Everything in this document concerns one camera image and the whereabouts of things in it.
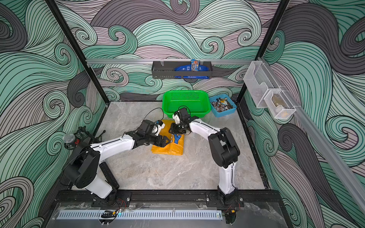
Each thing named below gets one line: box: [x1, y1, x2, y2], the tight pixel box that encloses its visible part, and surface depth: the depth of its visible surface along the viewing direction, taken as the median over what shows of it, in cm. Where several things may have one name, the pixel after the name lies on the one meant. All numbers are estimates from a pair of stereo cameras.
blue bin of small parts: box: [209, 94, 238, 118], surface depth 120 cm
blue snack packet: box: [173, 58, 211, 79], surface depth 92 cm
